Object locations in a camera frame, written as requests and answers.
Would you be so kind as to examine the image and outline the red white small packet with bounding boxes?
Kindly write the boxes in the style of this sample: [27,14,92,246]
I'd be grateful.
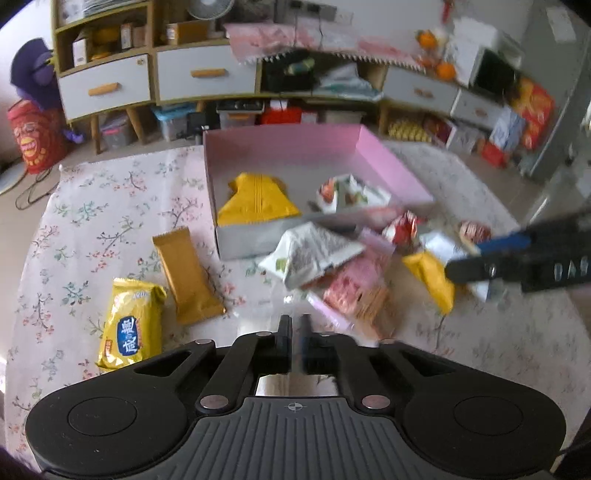
[382,211,428,252]

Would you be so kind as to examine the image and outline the multicolour snack packet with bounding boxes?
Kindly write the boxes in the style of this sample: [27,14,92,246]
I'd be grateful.
[316,174,393,215]

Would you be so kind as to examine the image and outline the red printed bag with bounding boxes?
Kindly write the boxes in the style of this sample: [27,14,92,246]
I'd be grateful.
[7,100,71,175]

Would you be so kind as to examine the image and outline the small white desk fan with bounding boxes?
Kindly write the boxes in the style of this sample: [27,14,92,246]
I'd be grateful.
[187,0,235,20]

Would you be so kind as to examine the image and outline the pink tasselled cloth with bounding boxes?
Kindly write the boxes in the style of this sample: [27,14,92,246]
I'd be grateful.
[225,22,426,73]

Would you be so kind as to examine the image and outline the white microwave oven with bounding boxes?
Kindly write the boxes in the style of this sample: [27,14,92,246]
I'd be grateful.
[468,25,526,101]

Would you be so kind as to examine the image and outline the white round floor base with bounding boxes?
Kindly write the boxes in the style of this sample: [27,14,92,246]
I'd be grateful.
[0,164,25,195]

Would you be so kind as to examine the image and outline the pink clear cracker packet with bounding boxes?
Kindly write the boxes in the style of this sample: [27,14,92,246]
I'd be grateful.
[307,247,399,343]

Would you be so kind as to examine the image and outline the wall power socket panel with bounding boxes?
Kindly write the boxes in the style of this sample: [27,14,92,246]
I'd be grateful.
[288,0,355,25]

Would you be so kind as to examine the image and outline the golden brown snack packet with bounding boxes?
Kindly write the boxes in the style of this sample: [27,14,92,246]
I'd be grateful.
[152,227,227,326]

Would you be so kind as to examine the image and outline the plain yellow snack packet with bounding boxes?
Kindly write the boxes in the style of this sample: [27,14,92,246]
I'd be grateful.
[403,251,456,315]

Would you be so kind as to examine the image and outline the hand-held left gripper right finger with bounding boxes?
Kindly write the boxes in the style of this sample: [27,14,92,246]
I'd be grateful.
[301,315,455,413]

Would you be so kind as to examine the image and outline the white cabinet drawer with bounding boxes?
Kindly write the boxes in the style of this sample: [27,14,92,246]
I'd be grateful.
[58,54,151,121]
[383,67,459,114]
[455,90,505,131]
[157,45,257,102]

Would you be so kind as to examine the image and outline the pink cardboard box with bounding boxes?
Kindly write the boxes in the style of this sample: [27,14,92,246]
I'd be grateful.
[203,124,435,260]

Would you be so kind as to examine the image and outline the yellow blue-label cookie packet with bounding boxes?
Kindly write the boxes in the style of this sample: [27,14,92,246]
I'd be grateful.
[95,278,168,374]

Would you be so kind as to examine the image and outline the red orange cardboard box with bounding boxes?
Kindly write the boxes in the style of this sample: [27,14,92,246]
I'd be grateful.
[263,102,320,125]

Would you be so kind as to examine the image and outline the small red snack packet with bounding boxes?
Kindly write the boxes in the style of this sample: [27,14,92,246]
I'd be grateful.
[458,220,492,245]

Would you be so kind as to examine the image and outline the pile of plastic bags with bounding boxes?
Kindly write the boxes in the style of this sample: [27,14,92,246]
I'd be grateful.
[318,64,384,102]

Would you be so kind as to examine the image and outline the black-lid clear plastic bin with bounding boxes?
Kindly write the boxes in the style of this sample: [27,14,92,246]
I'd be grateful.
[217,100,265,130]

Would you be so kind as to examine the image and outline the red orange snack carton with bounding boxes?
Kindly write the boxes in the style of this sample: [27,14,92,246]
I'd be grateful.
[509,78,556,149]

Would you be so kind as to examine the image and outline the small wooden box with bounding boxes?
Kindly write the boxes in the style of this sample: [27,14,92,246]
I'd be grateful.
[166,21,209,45]

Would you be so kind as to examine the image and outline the blue white bag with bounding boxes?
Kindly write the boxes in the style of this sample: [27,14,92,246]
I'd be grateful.
[489,107,527,153]

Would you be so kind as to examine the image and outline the floral tablecloth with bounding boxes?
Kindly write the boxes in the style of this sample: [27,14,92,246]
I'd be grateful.
[0,138,591,464]

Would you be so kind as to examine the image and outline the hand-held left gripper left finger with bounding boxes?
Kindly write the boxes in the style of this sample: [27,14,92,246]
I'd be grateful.
[131,315,293,415]

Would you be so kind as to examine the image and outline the yellow moulded tray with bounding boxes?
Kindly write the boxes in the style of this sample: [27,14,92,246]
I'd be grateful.
[388,119,433,144]

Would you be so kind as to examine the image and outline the stack of papers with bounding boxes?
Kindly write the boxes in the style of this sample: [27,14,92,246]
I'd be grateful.
[83,0,149,16]

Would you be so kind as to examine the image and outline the small clear plastic bin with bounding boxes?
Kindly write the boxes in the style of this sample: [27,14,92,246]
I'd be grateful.
[99,113,133,149]

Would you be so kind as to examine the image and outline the yellow items on shelf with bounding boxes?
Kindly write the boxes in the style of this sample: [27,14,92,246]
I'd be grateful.
[90,27,122,62]

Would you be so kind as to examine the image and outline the purple hat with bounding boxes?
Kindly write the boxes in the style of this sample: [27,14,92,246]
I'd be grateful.
[10,39,60,112]

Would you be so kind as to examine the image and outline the yellow crimped snack packet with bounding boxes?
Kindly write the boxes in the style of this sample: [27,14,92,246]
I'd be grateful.
[217,173,301,227]

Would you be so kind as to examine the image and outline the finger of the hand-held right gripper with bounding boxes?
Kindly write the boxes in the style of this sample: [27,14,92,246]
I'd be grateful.
[475,232,535,257]
[444,253,528,283]

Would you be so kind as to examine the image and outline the white snack packet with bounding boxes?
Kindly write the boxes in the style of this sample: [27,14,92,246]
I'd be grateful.
[419,231,506,302]

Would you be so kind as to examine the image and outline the wooden sideboard cabinet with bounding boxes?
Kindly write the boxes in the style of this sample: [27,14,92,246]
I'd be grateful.
[51,0,506,155]

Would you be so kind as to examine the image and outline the white printed snack bag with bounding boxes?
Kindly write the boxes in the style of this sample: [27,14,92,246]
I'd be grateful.
[259,222,366,289]

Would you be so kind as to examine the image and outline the thin black floor cable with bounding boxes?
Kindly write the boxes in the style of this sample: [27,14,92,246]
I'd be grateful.
[15,164,59,212]

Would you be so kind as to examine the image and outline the grey refrigerator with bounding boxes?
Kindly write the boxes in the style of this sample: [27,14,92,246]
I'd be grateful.
[522,0,591,185]

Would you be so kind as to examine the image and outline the blue-lid plastic bin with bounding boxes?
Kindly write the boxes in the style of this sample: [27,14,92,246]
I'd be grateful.
[152,105,198,142]

